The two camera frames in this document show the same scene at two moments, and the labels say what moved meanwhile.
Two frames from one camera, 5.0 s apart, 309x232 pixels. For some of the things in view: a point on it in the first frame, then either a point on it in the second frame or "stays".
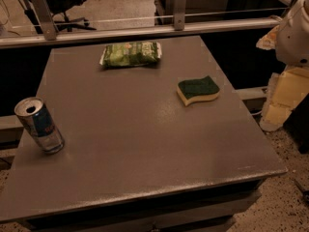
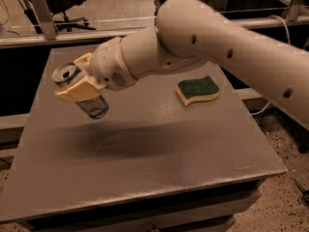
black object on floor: [304, 192] stays
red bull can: [35, 115] -> [68, 72]
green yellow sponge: [190, 91] stays
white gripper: [294, 38] -> [107, 64]
